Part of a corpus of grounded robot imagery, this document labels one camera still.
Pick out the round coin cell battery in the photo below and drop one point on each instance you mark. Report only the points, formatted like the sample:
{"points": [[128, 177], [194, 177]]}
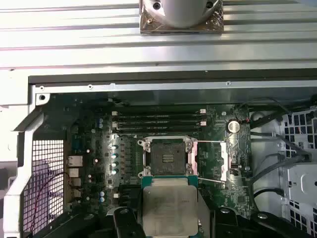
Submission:
{"points": [[234, 126]]}

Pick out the black CPU socket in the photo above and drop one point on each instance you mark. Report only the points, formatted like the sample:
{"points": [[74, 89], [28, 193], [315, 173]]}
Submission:
{"points": [[168, 158]]}

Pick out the silver network port block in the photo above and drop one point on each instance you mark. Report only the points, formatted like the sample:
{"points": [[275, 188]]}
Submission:
{"points": [[74, 161]]}

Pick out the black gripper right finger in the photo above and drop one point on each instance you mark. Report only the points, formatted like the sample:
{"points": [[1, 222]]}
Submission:
{"points": [[225, 223]]}

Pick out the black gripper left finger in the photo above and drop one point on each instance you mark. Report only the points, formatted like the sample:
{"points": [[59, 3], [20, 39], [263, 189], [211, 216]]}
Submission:
{"points": [[123, 223]]}

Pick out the RAM slot white clips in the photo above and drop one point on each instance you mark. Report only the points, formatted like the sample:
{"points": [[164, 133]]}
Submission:
{"points": [[158, 114], [158, 123]]}

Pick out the grey metal drive cage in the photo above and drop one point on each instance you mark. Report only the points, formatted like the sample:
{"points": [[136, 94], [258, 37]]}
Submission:
{"points": [[297, 188]]}

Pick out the blue rear port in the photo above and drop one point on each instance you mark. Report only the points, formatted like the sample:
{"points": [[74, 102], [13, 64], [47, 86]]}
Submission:
{"points": [[77, 145]]}

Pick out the silver topped CPU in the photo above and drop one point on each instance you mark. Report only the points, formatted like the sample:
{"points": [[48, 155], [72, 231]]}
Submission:
{"points": [[171, 210]]}

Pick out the silver USB port block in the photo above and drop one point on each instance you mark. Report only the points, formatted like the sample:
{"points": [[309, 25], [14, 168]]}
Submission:
{"points": [[74, 172]]}

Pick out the metal socket cover frame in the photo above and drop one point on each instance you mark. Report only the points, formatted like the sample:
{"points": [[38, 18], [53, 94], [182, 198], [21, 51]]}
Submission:
{"points": [[225, 161]]}

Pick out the green motherboard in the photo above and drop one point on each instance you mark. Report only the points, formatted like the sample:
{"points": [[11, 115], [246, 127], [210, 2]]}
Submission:
{"points": [[218, 196]]}

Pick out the brown square base plate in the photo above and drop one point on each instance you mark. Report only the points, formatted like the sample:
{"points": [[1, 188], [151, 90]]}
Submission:
{"points": [[148, 27]]}

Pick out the RAM slot black clips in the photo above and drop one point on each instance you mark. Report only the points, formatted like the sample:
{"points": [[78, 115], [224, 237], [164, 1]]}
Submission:
{"points": [[158, 119], [158, 128]]}

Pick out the open black PC case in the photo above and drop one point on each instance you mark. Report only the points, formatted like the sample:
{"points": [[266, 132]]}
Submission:
{"points": [[148, 86]]}

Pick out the small blue capacitor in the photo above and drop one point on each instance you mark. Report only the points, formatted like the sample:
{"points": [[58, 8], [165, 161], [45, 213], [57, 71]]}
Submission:
{"points": [[100, 126], [102, 193], [102, 199], [100, 120]]}

